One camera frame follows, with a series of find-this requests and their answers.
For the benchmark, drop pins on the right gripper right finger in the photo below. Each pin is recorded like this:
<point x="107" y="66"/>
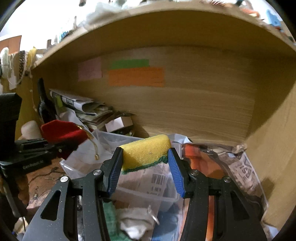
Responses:
<point x="235" y="216"/>

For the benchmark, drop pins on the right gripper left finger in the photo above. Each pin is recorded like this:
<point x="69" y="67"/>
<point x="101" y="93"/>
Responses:
<point x="56" y="218"/>

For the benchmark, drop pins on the red velvet pouch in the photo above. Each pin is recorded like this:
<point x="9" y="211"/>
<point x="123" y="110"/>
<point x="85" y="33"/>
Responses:
<point x="58" y="131"/>

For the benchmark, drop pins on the white drawstring cloth bag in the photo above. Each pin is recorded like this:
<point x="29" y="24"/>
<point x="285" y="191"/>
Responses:
<point x="136" y="221"/>

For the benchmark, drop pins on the yellow green sponge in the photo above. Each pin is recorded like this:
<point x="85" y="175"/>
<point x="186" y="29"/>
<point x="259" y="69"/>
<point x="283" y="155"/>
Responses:
<point x="145" y="153"/>

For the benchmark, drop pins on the white paper roll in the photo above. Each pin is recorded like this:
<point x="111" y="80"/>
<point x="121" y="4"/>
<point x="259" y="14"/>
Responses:
<point x="30" y="130"/>

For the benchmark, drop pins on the clear plastic bin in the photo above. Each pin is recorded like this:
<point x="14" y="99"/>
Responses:
<point x="152" y="187"/>

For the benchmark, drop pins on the white paper sheet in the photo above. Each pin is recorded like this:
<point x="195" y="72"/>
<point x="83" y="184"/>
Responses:
<point x="70" y="116"/>

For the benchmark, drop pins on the small white cardboard box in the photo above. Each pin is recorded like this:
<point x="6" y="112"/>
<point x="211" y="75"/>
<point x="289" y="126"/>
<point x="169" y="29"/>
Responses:
<point x="118" y="123"/>

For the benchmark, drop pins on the stack of newspapers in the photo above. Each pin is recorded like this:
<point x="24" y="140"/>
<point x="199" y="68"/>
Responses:
<point x="93" y="113"/>

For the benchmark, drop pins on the white fluffy puff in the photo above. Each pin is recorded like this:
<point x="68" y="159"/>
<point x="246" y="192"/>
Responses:
<point x="5" y="62"/>

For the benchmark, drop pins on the pink sticky note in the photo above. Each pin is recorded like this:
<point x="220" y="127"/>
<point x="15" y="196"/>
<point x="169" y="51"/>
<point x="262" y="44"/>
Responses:
<point x="90" y="69"/>

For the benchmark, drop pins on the orange sticky note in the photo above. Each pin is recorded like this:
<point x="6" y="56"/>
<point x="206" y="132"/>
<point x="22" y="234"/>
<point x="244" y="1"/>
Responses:
<point x="144" y="76"/>

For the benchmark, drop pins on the green sticky note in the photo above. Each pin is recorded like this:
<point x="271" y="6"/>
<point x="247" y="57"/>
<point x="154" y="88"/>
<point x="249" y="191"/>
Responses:
<point x="129" y="63"/>

